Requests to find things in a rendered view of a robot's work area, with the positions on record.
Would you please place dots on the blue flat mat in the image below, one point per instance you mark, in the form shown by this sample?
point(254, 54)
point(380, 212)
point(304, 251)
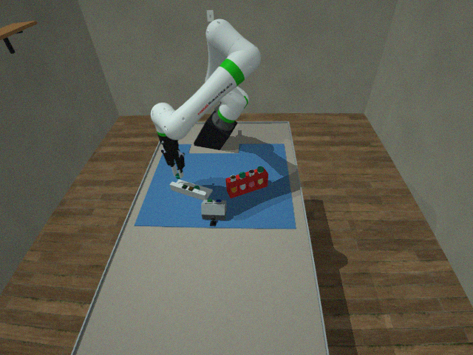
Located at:
point(267, 208)

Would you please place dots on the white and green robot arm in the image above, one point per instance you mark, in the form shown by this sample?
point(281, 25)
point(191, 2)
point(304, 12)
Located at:
point(221, 84)

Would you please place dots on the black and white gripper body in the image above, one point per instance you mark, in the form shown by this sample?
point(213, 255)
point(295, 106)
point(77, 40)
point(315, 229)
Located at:
point(172, 148)

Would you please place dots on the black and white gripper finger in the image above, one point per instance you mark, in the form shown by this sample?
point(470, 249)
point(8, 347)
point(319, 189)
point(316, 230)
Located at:
point(180, 162)
point(170, 161)

